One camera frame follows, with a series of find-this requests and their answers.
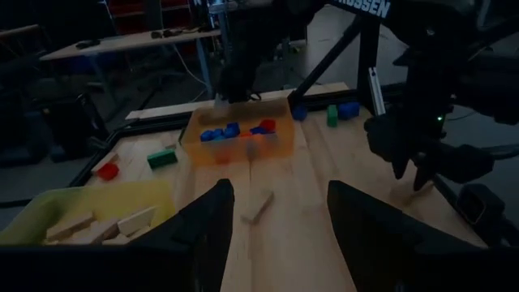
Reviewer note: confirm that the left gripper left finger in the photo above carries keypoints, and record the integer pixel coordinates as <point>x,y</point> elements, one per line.
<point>198,243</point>

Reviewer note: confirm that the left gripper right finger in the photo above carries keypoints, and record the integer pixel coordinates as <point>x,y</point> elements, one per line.
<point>377,243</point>

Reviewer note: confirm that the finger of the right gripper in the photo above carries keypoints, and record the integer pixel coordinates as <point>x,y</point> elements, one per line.
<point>422,174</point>
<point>400,162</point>

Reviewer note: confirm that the bright green long block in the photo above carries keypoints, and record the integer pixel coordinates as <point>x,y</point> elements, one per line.
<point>162,158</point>
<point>332,115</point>

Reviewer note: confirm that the small red block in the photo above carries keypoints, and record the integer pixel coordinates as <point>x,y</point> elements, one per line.
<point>107,171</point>
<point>268,124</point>

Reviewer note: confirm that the small orange block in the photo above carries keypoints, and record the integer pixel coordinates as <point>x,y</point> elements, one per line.
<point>246,134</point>

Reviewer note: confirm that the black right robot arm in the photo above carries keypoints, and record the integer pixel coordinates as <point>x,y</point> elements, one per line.
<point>425,24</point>

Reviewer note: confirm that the orange plastic bin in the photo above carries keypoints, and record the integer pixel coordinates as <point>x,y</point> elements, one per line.
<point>243,150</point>

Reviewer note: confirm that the yellow plastic bin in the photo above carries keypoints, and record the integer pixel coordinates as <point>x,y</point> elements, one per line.
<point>40,211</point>

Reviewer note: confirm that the wooden top desk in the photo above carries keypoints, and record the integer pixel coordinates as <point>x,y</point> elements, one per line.
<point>134,40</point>

